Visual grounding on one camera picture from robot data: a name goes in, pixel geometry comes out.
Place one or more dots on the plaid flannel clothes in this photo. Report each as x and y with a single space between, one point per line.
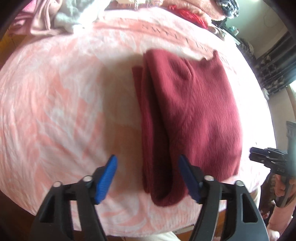
230 8

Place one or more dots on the folded pink fluffy blanket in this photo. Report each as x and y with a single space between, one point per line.
201 7

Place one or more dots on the red satin cloth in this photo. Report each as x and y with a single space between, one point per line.
188 16

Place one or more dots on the pink floral bed blanket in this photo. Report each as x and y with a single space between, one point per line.
68 102

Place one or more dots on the dark floral curtain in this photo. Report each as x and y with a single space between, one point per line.
275 69

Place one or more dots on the pink sleeve forearm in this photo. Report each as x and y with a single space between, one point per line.
280 219

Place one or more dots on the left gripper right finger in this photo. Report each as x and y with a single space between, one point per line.
243 220

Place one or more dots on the pale blue white garment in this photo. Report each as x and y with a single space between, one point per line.
73 15

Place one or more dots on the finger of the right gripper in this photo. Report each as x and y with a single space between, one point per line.
257 157
258 151

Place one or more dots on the dark red knit sweater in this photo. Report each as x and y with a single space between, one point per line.
187 108

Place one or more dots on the person's right hand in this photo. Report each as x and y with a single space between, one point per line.
279 188

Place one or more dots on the pink garment pile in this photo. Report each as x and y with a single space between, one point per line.
37 19

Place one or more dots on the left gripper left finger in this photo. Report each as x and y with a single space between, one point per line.
53 220

